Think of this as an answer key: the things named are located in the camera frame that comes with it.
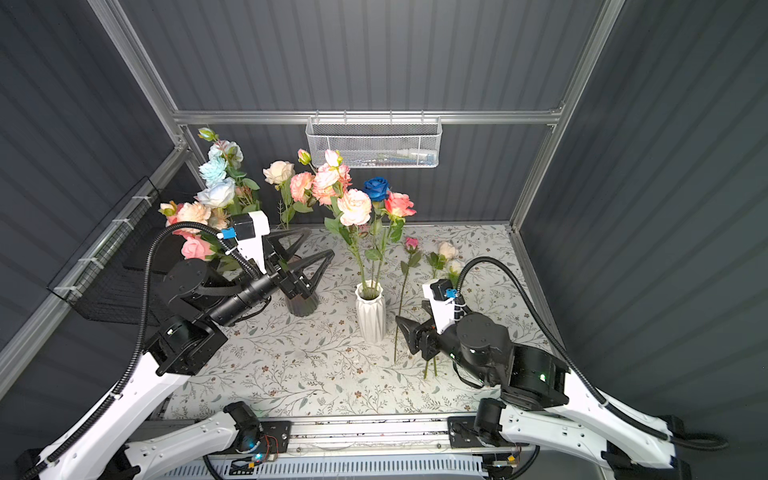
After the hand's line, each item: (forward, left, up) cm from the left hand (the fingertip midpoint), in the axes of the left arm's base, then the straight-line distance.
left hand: (320, 240), depth 51 cm
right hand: (-6, -16, -17) cm, 24 cm away
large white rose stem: (-16, -18, -14) cm, 27 cm away
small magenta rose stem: (+38, -22, -44) cm, 62 cm away
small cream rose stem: (+34, -35, -44) cm, 66 cm away
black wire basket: (+7, +52, -18) cm, 55 cm away
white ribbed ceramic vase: (+2, -8, -30) cm, 31 cm away
